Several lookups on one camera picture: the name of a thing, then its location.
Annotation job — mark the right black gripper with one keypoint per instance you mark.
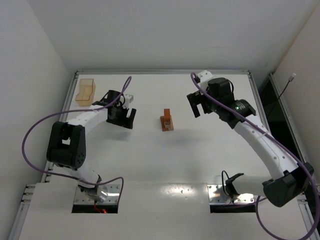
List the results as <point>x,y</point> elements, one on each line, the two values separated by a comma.
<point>198,100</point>

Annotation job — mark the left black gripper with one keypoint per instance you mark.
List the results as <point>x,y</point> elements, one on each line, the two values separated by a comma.
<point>122,120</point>

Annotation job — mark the reddish wooden arch block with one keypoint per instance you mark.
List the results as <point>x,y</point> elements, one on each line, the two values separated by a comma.
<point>167,115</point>

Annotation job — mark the reddish brown rectangular block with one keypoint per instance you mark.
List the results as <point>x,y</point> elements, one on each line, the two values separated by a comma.
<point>164,129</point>

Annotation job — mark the light wooden rectangular block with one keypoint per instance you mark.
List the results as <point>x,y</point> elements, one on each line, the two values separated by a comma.
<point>171,126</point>

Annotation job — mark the transparent orange plastic box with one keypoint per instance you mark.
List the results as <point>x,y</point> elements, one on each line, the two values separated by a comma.
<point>86,93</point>

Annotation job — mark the ribbed light wooden block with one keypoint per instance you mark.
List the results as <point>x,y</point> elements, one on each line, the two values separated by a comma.
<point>167,123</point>

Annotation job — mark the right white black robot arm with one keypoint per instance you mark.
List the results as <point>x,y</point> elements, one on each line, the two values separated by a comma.
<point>286,180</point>

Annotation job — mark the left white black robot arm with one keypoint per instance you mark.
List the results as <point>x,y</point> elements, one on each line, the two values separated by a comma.
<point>67,142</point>

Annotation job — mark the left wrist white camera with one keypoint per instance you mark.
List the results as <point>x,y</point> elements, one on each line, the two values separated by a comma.
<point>128,98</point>

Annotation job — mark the wrist white camera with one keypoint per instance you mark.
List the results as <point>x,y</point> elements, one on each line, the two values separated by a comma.
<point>203,78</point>
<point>128,98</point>

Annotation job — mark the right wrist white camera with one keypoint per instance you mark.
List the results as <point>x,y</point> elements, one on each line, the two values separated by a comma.
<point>203,78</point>

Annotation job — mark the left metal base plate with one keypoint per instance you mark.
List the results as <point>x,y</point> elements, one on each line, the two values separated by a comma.
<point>102,195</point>

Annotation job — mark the black cable white plug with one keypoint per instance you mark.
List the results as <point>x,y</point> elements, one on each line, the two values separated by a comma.
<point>290,79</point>

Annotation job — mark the aluminium table frame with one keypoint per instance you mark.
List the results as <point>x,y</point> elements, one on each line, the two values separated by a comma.
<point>167,175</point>

